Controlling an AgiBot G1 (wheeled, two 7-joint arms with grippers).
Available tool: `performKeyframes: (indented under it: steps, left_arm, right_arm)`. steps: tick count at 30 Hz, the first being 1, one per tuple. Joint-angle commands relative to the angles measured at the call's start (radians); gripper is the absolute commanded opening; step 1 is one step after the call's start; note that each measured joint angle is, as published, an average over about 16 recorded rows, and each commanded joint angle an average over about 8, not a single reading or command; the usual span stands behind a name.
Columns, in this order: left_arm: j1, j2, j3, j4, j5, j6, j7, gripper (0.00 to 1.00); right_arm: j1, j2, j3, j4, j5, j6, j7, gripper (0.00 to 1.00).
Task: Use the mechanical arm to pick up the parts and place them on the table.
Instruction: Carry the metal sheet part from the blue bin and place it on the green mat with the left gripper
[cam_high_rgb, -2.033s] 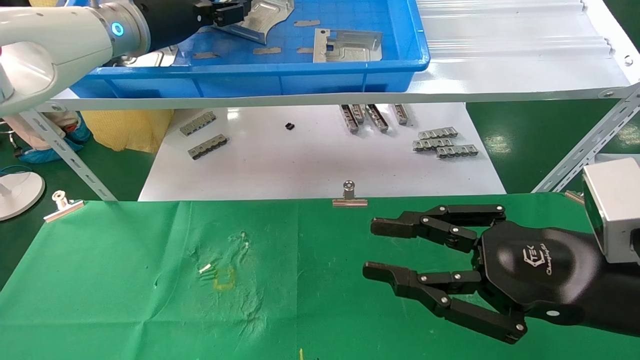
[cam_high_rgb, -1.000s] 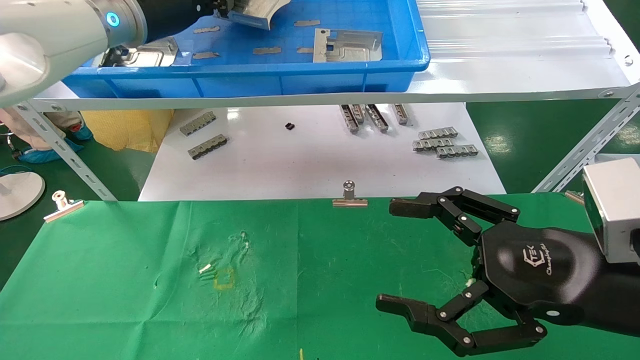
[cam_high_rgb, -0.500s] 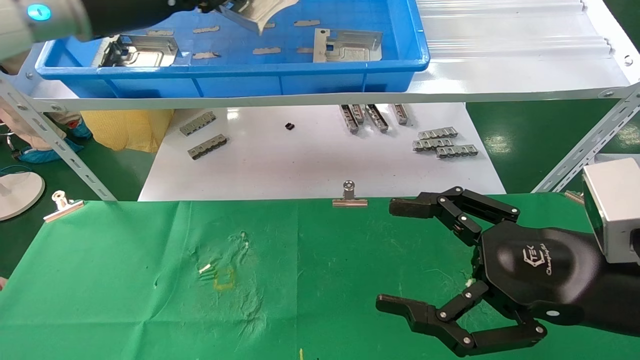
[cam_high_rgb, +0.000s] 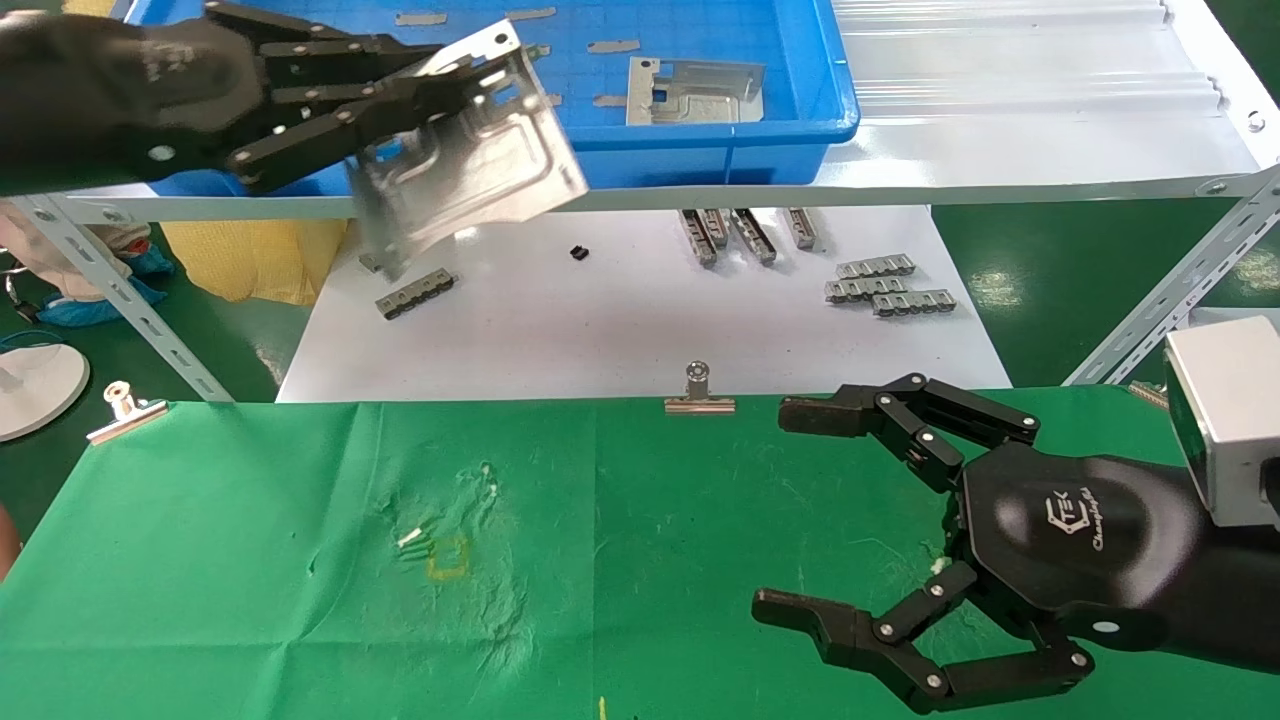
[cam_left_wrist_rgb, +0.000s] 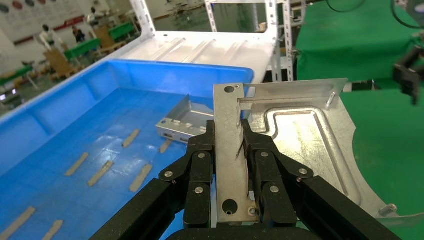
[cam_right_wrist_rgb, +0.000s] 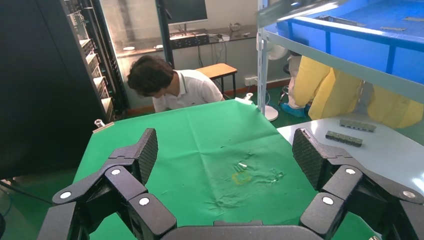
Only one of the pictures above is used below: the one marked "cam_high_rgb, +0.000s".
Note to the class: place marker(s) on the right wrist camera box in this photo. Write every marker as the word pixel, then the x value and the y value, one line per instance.
pixel 1230 420

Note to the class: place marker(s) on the bent sheet metal part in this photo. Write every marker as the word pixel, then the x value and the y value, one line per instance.
pixel 710 100
pixel 480 170

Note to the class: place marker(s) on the white perforated shelf post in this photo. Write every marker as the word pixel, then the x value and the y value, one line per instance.
pixel 140 310
pixel 1170 290

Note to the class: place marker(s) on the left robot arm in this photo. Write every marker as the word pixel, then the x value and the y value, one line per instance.
pixel 60 100

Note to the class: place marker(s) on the white round base disc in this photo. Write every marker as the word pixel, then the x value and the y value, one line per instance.
pixel 40 390

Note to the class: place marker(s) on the green table cloth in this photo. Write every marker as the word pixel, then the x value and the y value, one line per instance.
pixel 650 560

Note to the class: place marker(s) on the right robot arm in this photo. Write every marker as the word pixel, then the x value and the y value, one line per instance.
pixel 1240 590

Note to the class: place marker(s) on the silver binder clip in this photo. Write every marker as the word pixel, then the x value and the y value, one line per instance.
pixel 125 418
pixel 1147 394
pixel 700 405

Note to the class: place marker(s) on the blue plastic bin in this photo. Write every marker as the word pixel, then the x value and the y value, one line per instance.
pixel 700 160

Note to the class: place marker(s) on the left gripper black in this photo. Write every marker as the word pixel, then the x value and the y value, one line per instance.
pixel 195 90

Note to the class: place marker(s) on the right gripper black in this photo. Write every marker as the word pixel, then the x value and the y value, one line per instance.
pixel 1070 530

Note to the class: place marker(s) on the beige trouser leg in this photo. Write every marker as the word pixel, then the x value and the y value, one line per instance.
pixel 40 250

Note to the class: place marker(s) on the small white scrap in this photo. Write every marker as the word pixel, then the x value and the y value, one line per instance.
pixel 410 537

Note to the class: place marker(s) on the white shelf board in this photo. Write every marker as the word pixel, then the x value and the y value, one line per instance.
pixel 1000 140

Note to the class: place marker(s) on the yellow foam bag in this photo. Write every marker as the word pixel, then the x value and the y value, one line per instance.
pixel 250 260

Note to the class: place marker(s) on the blue shoe cover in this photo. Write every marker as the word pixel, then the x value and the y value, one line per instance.
pixel 75 312

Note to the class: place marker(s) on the white lower board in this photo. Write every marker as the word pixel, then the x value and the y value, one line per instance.
pixel 600 320

